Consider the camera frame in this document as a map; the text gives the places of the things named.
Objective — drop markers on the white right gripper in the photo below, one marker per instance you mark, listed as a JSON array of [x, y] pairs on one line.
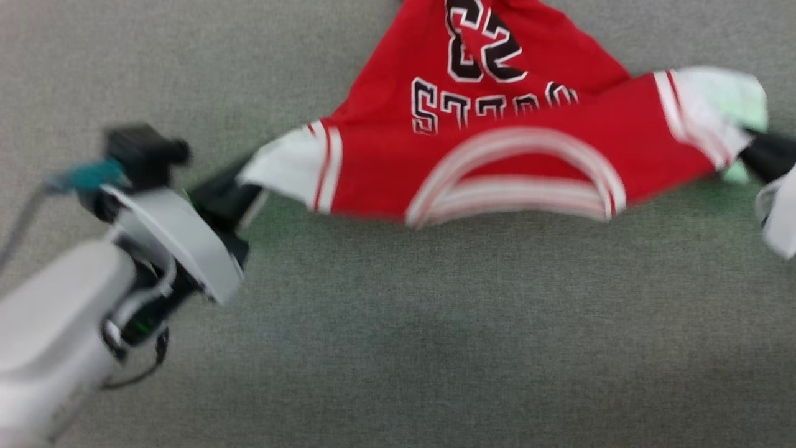
[[783, 211]]

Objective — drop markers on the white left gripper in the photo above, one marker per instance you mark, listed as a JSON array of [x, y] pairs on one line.
[[180, 242]]

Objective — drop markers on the red white basketball jersey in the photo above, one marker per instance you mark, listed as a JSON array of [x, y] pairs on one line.
[[510, 143]]

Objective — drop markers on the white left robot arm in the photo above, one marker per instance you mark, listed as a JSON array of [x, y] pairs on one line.
[[50, 323]]

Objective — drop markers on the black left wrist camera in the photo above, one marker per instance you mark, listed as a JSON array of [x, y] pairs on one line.
[[140, 152]]

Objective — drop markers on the teal left camera connector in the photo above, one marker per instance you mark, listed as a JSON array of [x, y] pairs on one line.
[[90, 176]]

